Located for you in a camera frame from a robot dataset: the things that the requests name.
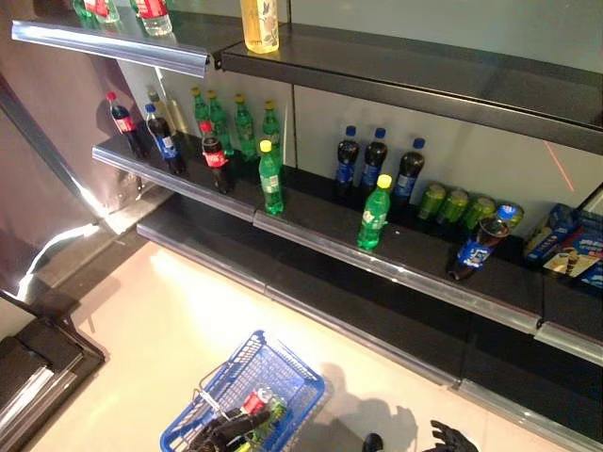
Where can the large green soda bottle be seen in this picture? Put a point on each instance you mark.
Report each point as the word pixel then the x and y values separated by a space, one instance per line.
pixel 82 11

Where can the blue Oreo cookie box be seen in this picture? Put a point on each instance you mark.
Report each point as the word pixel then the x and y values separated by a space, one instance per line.
pixel 592 221
pixel 594 278

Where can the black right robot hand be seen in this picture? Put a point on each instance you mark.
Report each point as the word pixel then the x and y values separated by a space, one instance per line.
pixel 454 440

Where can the Coca-Cola bottle red label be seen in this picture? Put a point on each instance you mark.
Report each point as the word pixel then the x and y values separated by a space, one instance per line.
pixel 126 124
pixel 216 160

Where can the yellow tea bottle green cap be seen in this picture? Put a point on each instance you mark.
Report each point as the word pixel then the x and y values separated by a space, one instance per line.
pixel 259 28

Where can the dark glossy display unit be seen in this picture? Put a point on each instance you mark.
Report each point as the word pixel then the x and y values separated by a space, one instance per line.
pixel 47 188

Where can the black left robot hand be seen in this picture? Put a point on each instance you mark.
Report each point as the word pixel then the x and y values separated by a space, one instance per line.
pixel 226 431

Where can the small Pepsi cola bottle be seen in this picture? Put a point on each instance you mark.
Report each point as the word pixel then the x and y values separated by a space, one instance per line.
pixel 165 141
pixel 407 176
pixel 373 162
pixel 346 162
pixel 476 252

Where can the blue plastic shopping basket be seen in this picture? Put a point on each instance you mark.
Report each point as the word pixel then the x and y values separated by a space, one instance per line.
pixel 306 391

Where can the pale tea bottle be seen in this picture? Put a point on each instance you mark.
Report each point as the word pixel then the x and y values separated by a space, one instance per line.
pixel 178 115
pixel 159 106

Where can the green drink bottle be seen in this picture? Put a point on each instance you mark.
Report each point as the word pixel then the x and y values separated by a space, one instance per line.
pixel 275 414

